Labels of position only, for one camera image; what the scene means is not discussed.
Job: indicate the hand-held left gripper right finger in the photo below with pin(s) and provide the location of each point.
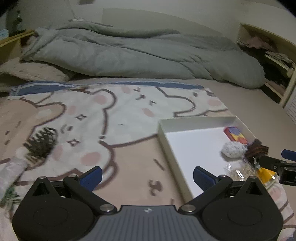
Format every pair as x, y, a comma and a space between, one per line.
203, 179

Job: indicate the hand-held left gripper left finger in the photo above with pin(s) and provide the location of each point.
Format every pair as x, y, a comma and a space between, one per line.
91, 178

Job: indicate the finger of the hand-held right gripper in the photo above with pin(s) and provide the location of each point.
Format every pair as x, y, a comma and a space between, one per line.
271, 163
290, 154

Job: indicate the white cardboard box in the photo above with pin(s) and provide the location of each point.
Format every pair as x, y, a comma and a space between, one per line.
196, 150

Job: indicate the clear bag of rubber bands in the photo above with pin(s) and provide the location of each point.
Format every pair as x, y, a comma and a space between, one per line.
240, 172

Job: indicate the colourful card box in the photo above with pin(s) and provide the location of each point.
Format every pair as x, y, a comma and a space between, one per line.
235, 135

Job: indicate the grey packet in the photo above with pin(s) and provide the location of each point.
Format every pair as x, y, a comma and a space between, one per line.
11, 173

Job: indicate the white louvre door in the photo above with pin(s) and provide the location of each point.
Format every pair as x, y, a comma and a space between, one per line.
291, 111

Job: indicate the printed bear blanket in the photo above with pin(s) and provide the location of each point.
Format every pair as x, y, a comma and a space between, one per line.
129, 115

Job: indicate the dark clothes pile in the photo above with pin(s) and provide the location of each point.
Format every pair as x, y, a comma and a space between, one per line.
274, 74

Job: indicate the folded beige clothes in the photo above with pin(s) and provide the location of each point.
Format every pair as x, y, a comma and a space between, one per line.
278, 56

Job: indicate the beige fuzzy pillow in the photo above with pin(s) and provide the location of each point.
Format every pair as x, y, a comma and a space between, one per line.
34, 71

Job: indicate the grey comforter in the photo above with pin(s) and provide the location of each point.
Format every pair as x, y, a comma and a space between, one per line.
129, 55

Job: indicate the wooden bedside shelf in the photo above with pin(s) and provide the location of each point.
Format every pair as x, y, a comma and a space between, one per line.
11, 46

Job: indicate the tissue box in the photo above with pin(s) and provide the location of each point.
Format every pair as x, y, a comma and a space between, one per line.
3, 33

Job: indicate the green glass bottle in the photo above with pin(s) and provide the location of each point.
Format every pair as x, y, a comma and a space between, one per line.
19, 23

